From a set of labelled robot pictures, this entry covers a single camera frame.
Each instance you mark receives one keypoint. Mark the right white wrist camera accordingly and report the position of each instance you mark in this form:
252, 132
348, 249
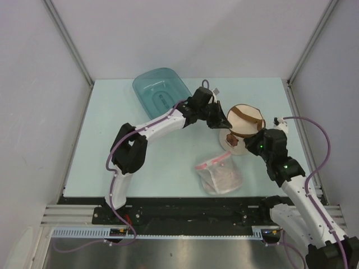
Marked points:
281, 124

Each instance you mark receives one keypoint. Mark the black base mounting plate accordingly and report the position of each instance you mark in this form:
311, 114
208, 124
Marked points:
141, 215

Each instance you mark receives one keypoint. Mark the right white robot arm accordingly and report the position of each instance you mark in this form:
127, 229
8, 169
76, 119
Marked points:
328, 245

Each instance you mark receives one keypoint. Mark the beige cylindrical zipper bag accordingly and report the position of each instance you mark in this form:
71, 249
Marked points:
246, 121

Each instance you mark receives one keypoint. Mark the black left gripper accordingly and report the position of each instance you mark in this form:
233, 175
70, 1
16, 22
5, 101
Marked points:
224, 123

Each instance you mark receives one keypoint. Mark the teal transparent plastic bin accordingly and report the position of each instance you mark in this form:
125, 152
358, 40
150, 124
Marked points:
159, 90

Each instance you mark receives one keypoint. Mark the white slotted cable duct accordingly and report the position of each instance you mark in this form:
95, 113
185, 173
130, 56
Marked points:
232, 233

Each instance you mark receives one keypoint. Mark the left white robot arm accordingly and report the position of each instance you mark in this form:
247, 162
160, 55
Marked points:
128, 152

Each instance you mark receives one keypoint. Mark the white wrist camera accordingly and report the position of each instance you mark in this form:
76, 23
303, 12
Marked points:
281, 124
214, 98

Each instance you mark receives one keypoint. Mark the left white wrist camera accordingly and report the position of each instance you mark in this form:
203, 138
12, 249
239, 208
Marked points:
214, 98

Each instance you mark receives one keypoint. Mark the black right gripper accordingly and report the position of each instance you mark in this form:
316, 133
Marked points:
250, 142

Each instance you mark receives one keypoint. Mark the white mesh laundry bag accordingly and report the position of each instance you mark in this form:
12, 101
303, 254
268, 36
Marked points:
220, 175

